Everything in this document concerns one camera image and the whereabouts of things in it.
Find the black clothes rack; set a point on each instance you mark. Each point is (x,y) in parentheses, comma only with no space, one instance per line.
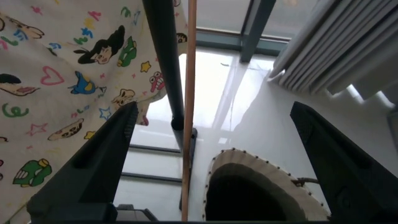
(164,46)

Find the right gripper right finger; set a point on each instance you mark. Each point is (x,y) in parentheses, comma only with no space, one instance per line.
(351,180)

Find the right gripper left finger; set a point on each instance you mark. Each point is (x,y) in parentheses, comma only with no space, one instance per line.
(87,180)

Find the cream printed garment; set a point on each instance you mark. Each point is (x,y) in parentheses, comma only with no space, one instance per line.
(46,102)

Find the beige curtain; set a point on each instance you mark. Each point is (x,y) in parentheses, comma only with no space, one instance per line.
(335,46)

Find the white laundry basket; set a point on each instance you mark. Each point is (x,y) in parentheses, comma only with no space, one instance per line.
(280,177)

